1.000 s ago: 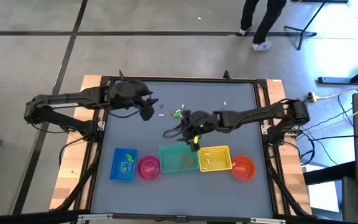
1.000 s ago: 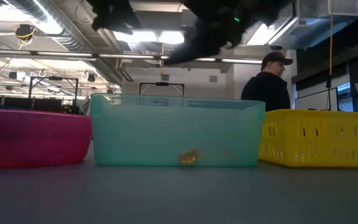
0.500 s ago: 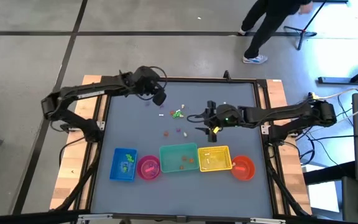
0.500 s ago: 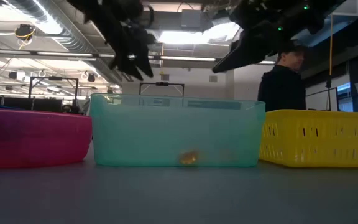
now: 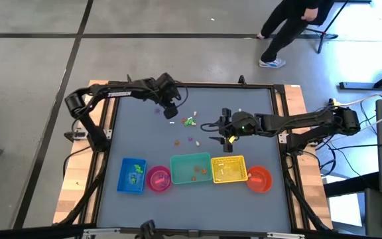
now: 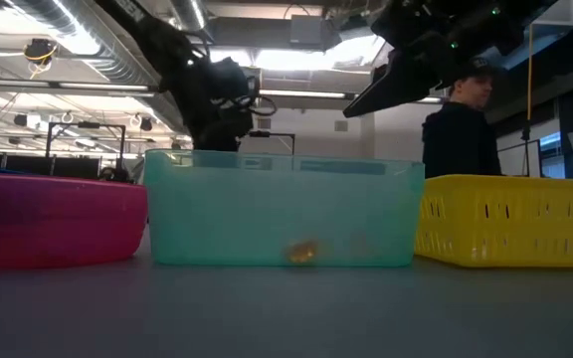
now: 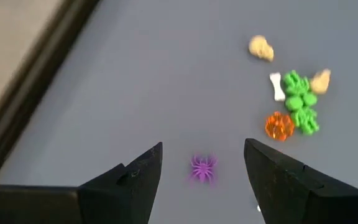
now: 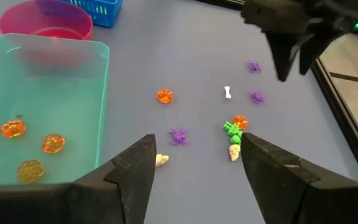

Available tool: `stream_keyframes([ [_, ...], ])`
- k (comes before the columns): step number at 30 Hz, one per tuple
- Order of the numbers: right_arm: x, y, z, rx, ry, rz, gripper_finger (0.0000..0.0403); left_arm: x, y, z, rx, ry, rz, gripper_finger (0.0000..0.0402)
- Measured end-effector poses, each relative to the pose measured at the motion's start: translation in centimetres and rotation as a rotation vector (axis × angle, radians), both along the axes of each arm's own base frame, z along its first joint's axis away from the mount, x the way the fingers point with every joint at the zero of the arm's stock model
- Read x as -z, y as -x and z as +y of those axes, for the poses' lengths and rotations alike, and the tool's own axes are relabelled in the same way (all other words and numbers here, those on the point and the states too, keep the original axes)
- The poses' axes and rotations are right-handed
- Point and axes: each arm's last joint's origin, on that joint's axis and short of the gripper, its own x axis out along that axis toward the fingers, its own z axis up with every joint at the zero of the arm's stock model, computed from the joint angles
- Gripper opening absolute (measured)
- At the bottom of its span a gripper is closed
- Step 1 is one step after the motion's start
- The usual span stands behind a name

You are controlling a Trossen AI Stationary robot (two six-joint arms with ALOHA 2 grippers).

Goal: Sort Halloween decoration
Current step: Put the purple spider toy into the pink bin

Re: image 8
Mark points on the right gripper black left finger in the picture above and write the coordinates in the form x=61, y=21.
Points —
x=129, y=186

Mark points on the white plastic bone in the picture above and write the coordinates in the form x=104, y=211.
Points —
x=227, y=92

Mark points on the cream plastic skull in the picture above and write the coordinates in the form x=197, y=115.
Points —
x=163, y=159
x=234, y=152

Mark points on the pink translucent plastic bowl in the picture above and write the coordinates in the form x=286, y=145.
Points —
x=42, y=18

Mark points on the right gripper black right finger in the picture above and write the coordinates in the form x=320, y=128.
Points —
x=272, y=186

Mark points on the teal translucent plastic bin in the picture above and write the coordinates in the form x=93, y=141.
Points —
x=57, y=93

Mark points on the purple plastic spider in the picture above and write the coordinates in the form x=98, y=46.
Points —
x=253, y=67
x=179, y=137
x=257, y=97

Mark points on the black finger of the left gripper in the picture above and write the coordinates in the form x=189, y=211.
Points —
x=311, y=56
x=283, y=56

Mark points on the blue plastic basket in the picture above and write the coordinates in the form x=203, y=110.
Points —
x=104, y=12

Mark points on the orange translucent plastic pumpkin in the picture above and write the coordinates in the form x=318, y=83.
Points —
x=53, y=143
x=13, y=128
x=164, y=96
x=30, y=171
x=240, y=122

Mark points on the green plastic Halloween figure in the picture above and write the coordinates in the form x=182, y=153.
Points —
x=230, y=129

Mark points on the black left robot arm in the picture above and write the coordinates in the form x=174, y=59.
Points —
x=353, y=9

